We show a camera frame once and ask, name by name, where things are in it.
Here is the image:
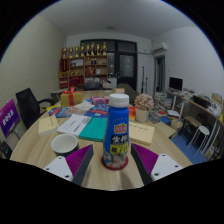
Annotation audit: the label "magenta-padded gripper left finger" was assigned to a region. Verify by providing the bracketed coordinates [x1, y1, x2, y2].
[43, 143, 96, 187]

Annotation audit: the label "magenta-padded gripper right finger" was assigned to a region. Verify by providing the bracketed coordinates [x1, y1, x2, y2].
[129, 143, 184, 186]

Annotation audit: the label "blue drink bottle white cap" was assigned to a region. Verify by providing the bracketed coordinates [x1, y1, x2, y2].
[102, 93, 130, 169]

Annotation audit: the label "cream book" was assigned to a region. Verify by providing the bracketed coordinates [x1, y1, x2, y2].
[128, 120, 156, 147]
[38, 114, 60, 137]

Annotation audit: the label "white book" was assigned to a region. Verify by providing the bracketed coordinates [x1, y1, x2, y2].
[56, 114, 93, 137]

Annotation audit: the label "flat round red coaster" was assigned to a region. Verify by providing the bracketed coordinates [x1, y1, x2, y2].
[100, 154, 130, 172]

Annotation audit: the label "white round stool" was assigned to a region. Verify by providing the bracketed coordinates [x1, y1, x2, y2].
[190, 125, 211, 155]

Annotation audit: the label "teal book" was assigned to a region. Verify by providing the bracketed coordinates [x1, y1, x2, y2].
[78, 116, 108, 143]

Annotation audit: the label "blue magazine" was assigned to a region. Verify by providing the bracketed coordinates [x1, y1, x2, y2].
[48, 106, 73, 118]

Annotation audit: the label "black slim chair back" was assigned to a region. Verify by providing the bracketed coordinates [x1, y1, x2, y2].
[0, 140, 14, 160]

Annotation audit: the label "wooden side desk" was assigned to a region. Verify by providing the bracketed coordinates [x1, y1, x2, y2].
[164, 88, 224, 161]

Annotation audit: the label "pink flowers in white pot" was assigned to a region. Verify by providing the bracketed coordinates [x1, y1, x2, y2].
[133, 93, 155, 123]

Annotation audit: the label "yellow gift box red ribbon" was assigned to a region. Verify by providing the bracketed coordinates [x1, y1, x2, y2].
[59, 86, 83, 108]

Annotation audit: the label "black office chair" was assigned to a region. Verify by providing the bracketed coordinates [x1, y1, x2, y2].
[15, 87, 57, 130]

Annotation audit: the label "purple sign board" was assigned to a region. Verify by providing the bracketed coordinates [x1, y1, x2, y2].
[0, 98, 21, 139]

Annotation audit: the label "black computer monitor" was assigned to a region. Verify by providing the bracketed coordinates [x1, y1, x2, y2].
[168, 76, 184, 93]

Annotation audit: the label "grey chair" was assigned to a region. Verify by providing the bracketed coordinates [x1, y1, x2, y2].
[116, 83, 139, 104]

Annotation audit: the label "wooden shelf unit with trophies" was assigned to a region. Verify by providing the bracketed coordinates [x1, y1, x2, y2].
[58, 41, 109, 90]

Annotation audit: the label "black glass double door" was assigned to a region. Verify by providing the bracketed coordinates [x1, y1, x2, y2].
[79, 39, 138, 91]

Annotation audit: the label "white wall air conditioner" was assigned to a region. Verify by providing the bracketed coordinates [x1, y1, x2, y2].
[151, 41, 168, 53]

